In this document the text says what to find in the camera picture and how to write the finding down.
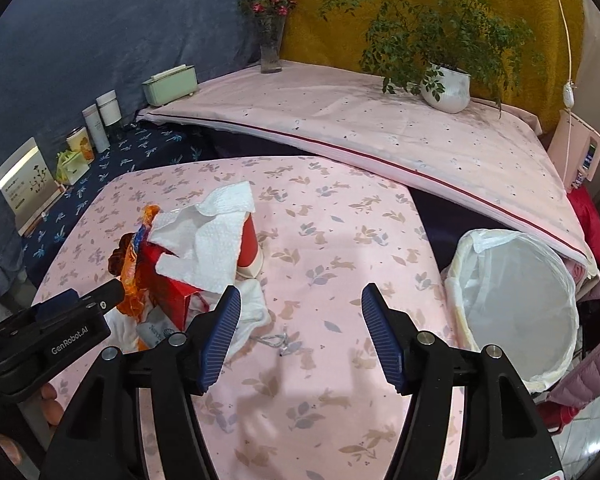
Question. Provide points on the small metal wire clip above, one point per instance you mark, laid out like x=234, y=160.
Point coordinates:
x=279, y=342

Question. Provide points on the grey small packet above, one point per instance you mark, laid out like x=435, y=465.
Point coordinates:
x=156, y=328

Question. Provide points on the orange snack wrapper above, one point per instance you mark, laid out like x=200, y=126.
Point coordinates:
x=123, y=264

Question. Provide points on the white lined trash bin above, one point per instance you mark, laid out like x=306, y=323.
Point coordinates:
x=510, y=289

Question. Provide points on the pink appliance box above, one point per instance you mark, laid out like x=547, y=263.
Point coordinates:
x=574, y=150

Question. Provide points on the navy floral cloth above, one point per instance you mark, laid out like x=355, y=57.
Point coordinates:
x=142, y=146

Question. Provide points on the red paper cup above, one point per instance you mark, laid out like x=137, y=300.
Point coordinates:
x=250, y=258

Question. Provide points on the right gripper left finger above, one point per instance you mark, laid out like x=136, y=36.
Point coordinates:
x=208, y=338

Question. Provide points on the tall white bottle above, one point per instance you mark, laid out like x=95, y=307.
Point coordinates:
x=96, y=128

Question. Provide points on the mint green tissue box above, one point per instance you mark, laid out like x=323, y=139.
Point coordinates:
x=170, y=85

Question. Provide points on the person's hand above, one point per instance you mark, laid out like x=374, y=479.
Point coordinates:
x=26, y=431

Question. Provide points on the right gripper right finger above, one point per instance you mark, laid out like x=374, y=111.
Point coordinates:
x=392, y=332

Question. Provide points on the orange label jar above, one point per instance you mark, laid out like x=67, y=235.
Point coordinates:
x=79, y=141

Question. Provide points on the white standing card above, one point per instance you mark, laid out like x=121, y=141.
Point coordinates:
x=27, y=185

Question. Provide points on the glass vase red flowers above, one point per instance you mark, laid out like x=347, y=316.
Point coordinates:
x=269, y=16

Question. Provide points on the red cushion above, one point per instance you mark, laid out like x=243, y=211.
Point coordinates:
x=589, y=218

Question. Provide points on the green white small box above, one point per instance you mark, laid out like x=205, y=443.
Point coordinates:
x=70, y=167

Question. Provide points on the pink puffer jacket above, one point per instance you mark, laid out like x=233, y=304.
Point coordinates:
x=582, y=385

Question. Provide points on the white paper towel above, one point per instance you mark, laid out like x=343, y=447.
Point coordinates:
x=202, y=242

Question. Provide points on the pink dotted mattress cover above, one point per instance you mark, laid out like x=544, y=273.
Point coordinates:
x=484, y=159

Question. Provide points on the white round jar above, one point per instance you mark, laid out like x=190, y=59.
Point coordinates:
x=109, y=109

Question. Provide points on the white pot green plant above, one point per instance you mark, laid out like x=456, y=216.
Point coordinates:
x=410, y=43

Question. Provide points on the red cardboard box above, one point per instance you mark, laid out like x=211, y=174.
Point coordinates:
x=178, y=300

